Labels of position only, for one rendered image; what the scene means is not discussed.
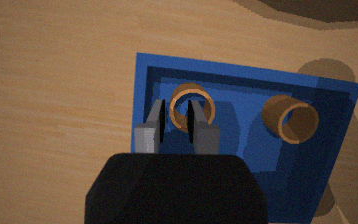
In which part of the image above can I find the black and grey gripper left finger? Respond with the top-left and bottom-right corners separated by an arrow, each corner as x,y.
134,99 -> 165,154

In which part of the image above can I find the blue open crate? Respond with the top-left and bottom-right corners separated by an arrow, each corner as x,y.
130,52 -> 358,224

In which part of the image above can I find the bronze bushing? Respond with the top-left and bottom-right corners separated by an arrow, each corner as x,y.
261,94 -> 319,144
169,82 -> 215,133

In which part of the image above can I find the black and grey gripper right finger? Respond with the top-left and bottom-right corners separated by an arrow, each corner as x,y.
187,100 -> 220,154

